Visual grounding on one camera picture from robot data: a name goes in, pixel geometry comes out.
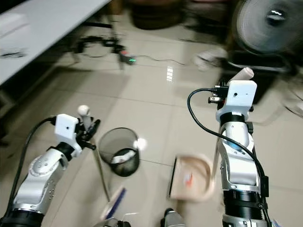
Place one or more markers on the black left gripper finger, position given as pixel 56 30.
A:
pixel 93 126
pixel 90 144

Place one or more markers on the broom with white knob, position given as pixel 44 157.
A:
pixel 84 110

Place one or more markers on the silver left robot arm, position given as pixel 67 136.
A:
pixel 39 182

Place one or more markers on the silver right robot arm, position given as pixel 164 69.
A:
pixel 241 161

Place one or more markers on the grey floor fan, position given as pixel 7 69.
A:
pixel 267 23

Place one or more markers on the white paper in bin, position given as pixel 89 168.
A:
pixel 123 157

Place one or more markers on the black mesh waste bin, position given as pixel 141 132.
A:
pixel 125 165

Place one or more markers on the power strip with green light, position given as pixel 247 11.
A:
pixel 130 60

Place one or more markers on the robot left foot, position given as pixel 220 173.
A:
pixel 116 223

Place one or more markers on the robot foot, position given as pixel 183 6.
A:
pixel 175 219
pixel 116 223

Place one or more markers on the white table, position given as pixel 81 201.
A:
pixel 38 33

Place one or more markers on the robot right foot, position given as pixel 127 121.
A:
pixel 175 219

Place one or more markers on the dark round basket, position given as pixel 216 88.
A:
pixel 155 14

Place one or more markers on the white crumpled rubbish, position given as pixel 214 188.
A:
pixel 210 56

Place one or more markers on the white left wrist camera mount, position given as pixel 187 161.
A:
pixel 66 127

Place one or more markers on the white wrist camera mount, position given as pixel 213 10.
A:
pixel 241 94
pixel 66 127

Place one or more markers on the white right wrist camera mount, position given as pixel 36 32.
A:
pixel 241 94

